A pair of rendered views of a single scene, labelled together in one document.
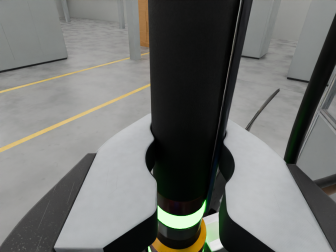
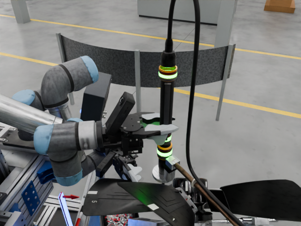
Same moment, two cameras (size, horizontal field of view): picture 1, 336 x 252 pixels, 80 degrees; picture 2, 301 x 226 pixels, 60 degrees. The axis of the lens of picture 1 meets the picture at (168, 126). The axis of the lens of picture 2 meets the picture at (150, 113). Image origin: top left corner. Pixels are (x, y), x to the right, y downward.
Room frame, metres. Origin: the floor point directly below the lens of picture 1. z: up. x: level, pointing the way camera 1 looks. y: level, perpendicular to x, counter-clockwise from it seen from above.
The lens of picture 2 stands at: (-0.07, -0.55, 1.93)
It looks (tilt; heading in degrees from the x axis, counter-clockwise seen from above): 35 degrees down; 78
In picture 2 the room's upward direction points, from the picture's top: straight up
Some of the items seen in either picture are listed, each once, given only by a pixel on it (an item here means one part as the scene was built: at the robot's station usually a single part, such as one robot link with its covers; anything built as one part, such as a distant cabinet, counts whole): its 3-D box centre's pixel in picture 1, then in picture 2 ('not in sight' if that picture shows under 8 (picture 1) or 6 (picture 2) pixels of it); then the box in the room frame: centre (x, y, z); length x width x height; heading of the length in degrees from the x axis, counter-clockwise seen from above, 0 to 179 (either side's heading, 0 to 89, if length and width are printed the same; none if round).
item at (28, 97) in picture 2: not in sight; (26, 105); (-0.46, 0.65, 1.20); 0.13 x 0.12 x 0.14; 35
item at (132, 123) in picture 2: not in sight; (120, 134); (-0.04, 0.00, 1.48); 0.12 x 0.08 x 0.09; 177
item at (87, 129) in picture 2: not in sight; (89, 136); (-0.12, 0.00, 1.49); 0.08 x 0.05 x 0.08; 87
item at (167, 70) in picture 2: not in sight; (167, 72); (0.09, -0.01, 1.65); 0.04 x 0.04 x 0.03
